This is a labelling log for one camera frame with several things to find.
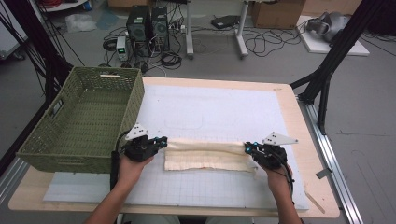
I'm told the white desk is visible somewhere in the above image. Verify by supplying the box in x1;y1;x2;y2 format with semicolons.
185;0;250;60

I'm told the cream paw-print cloth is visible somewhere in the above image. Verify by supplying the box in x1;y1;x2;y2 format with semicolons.
163;138;260;173

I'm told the person's left hand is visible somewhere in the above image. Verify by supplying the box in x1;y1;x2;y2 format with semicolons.
117;153;155;188

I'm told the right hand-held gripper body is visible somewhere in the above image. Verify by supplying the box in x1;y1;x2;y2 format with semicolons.
253;131;299;171

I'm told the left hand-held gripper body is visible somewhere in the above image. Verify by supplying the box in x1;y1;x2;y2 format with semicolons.
123;122;162;162

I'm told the green woven basket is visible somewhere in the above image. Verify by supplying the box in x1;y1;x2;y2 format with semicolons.
16;65;146;175

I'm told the clear plastic bag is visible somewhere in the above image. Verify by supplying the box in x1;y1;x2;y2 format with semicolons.
65;13;98;34

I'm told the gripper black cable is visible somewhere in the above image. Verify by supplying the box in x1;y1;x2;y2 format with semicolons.
275;154;296;202
109;130;131;191

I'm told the black computer tower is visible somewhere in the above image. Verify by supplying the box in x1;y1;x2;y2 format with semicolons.
125;5;152;58
150;6;171;52

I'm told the white bench power supply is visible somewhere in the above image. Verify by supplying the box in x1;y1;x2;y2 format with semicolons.
116;35;130;63

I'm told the person's right hand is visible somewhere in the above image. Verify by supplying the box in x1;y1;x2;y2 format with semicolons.
260;163;293;194

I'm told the grey metal tab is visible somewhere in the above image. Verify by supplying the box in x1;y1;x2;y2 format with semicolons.
315;167;333;180

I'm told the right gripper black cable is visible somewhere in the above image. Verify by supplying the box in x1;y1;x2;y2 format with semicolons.
275;154;296;202

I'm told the grey helmet-shaped device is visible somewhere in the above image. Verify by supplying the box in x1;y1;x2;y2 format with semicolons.
305;11;351;43

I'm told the black flat device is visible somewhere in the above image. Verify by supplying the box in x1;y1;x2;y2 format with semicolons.
210;14;241;30

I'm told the black metal frame stand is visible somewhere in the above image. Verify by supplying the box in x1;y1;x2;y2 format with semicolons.
289;0;390;136
0;0;75;175

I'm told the thin wooden stick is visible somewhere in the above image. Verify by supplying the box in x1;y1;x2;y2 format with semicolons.
304;189;327;215

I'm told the aluminium rail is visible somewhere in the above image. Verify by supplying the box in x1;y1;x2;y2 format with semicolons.
298;98;364;224
0;157;31;205

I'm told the black floor cable tangle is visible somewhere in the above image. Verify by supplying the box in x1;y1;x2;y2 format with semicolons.
242;18;310;59

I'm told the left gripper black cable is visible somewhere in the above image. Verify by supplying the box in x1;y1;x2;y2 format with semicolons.
109;130;131;191

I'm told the white floor board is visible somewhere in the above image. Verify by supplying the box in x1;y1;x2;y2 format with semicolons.
297;15;372;57

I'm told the white power strip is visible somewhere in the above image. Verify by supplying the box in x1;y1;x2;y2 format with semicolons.
169;23;188;34

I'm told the open cardboard box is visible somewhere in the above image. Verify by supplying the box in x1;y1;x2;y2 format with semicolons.
251;0;306;30

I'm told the black cable coil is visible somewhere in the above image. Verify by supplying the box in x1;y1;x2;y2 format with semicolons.
102;36;119;53
160;50;183;71

